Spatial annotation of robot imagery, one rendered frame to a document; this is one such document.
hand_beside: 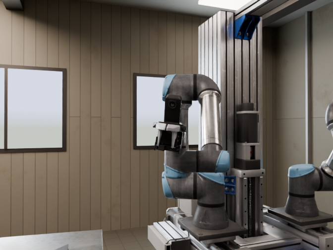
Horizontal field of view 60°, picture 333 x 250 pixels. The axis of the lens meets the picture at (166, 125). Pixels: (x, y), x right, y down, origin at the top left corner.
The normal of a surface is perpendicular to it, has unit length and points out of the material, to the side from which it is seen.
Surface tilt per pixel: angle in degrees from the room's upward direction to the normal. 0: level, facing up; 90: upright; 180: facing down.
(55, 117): 90
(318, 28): 90
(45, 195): 90
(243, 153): 90
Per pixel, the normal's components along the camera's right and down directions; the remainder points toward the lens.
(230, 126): 0.33, -0.01
